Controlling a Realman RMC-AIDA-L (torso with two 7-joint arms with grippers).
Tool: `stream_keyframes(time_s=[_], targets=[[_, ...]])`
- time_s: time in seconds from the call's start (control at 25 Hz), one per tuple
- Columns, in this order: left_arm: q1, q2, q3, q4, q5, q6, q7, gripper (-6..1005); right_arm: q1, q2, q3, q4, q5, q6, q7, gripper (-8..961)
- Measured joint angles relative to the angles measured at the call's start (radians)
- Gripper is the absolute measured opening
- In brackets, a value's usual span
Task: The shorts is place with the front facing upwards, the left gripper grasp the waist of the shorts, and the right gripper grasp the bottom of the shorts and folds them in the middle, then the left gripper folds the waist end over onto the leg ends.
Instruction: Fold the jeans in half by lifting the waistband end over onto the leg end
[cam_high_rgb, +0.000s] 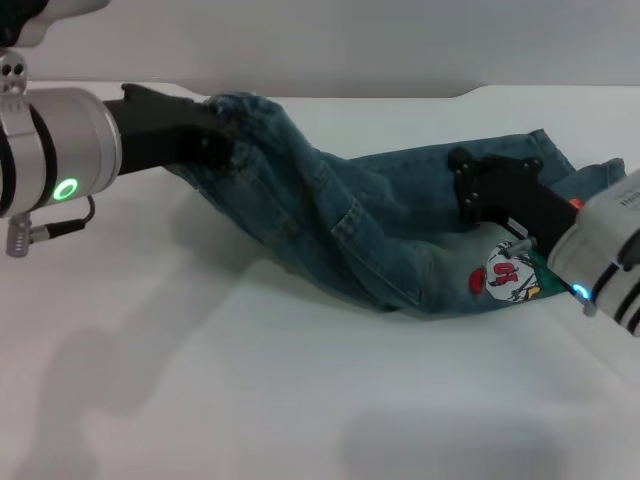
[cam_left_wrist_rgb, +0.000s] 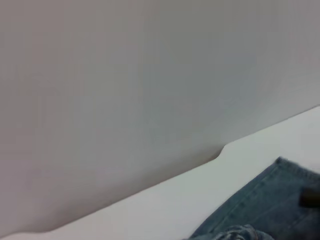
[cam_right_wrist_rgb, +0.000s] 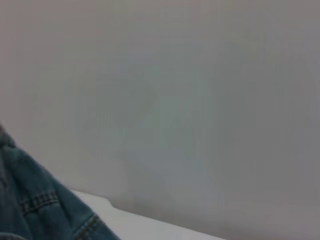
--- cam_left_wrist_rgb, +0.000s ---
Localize blue denim shorts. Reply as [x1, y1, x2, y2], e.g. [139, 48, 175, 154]
[183, 156, 320, 240]

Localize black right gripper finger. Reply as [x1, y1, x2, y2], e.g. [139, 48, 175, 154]
[299, 186, 320, 209]

